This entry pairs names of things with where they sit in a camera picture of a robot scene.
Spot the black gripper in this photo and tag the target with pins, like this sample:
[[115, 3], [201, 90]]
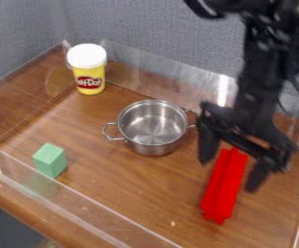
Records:
[[247, 128]]

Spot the red plastic bar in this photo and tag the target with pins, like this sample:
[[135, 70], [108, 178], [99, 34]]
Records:
[[219, 196]]

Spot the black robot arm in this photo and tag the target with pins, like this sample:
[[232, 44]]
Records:
[[269, 65]]

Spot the stainless steel pot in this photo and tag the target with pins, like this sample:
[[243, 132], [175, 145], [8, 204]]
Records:
[[151, 126]]

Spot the green foam block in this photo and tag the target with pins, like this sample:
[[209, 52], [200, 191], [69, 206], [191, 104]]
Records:
[[49, 160]]

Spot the yellow Play-Doh can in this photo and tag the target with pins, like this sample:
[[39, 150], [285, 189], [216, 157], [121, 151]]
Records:
[[87, 60]]

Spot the clear acrylic barrier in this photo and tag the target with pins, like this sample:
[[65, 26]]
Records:
[[116, 199]]

